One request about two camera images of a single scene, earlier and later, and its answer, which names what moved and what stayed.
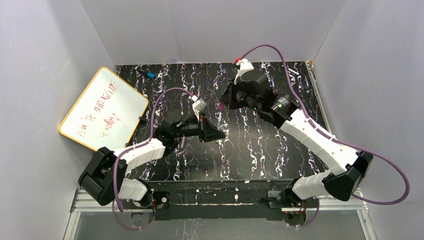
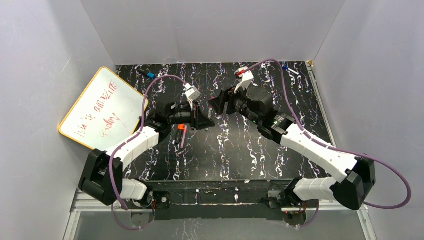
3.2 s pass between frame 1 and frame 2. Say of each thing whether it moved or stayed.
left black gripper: moved
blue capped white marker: stayed
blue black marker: stayed
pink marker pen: stayed
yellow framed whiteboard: stayed
